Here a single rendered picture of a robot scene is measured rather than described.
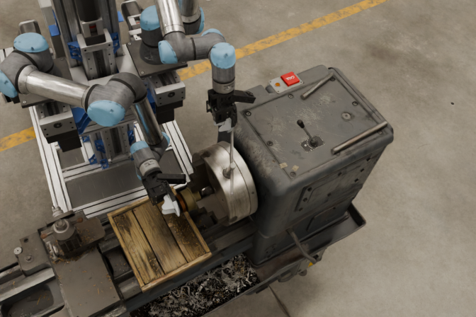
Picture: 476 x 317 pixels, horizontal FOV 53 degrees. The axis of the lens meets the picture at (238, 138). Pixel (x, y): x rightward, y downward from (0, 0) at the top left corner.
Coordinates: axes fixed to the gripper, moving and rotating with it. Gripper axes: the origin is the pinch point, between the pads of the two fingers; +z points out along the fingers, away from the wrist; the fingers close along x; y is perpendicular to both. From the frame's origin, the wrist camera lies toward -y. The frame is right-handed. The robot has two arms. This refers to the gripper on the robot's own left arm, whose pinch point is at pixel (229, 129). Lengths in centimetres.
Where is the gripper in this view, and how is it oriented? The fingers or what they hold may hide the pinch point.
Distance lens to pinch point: 170.5
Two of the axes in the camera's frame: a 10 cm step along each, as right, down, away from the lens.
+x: 5.1, 6.2, -6.0
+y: -8.6, 3.6, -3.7
